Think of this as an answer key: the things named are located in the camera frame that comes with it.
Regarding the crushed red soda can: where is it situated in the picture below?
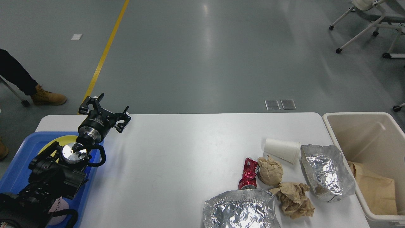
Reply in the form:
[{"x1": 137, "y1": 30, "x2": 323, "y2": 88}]
[{"x1": 238, "y1": 157, "x2": 259, "y2": 190}]

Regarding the crumpled brown paper ball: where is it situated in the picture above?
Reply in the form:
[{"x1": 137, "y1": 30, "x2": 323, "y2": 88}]
[{"x1": 258, "y1": 156, "x2": 284, "y2": 186}]

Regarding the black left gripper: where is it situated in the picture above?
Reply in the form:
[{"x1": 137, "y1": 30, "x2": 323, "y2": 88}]
[{"x1": 78, "y1": 93, "x2": 131, "y2": 143}]

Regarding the right floor outlet cover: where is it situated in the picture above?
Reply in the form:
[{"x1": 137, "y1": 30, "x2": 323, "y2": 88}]
[{"x1": 280, "y1": 99, "x2": 296, "y2": 110}]

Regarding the brown paper bag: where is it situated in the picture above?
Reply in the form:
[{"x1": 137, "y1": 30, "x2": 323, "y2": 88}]
[{"x1": 354, "y1": 162, "x2": 398, "y2": 216}]

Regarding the crumpled brown paper napkin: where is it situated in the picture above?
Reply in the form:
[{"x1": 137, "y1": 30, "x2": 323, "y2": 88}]
[{"x1": 270, "y1": 182, "x2": 315, "y2": 219}]

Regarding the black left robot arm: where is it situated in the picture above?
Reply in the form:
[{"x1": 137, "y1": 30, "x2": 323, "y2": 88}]
[{"x1": 1, "y1": 93, "x2": 131, "y2": 228}]

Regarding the blue plastic tray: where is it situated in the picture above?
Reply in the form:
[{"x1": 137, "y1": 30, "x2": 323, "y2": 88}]
[{"x1": 0, "y1": 131, "x2": 97, "y2": 228}]

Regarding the brown paper in bin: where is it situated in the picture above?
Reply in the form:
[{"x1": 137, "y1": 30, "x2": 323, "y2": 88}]
[{"x1": 347, "y1": 161, "x2": 356, "y2": 178}]

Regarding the white office chair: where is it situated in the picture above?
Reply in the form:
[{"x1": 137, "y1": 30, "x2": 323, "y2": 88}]
[{"x1": 329, "y1": 0, "x2": 405, "y2": 59}]

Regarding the yellow plate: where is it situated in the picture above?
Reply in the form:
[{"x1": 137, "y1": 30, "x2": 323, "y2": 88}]
[{"x1": 38, "y1": 135, "x2": 78, "y2": 155}]

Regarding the pink mug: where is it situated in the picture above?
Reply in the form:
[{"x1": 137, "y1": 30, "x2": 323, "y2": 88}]
[{"x1": 47, "y1": 197, "x2": 70, "y2": 225}]

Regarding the tan work boot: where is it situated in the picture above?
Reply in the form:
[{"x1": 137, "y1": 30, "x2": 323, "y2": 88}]
[{"x1": 30, "y1": 84, "x2": 67, "y2": 106}]

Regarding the floor outlet cover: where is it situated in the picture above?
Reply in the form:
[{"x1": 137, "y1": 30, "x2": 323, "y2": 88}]
[
  {"x1": 265, "y1": 100, "x2": 281, "y2": 110},
  {"x1": 280, "y1": 99, "x2": 296, "y2": 110}
]

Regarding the left floor outlet cover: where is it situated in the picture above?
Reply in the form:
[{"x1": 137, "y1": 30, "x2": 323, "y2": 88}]
[{"x1": 265, "y1": 100, "x2": 281, "y2": 110}]

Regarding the front aluminium foil tray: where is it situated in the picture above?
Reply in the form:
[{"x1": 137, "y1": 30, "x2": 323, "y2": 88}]
[{"x1": 202, "y1": 189, "x2": 280, "y2": 228}]

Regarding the black trouser leg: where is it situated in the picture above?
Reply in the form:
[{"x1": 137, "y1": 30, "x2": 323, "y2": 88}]
[{"x1": 0, "y1": 49, "x2": 38, "y2": 96}]

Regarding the beige plastic bin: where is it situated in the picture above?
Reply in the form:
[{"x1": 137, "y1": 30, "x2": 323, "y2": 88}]
[{"x1": 322, "y1": 112, "x2": 405, "y2": 228}]

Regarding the grey chair leg caster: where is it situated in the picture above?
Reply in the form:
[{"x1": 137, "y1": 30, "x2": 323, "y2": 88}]
[{"x1": 0, "y1": 77, "x2": 30, "y2": 107}]

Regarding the rear aluminium foil piece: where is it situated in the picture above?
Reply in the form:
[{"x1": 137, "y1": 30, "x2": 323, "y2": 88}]
[{"x1": 300, "y1": 144, "x2": 356, "y2": 202}]

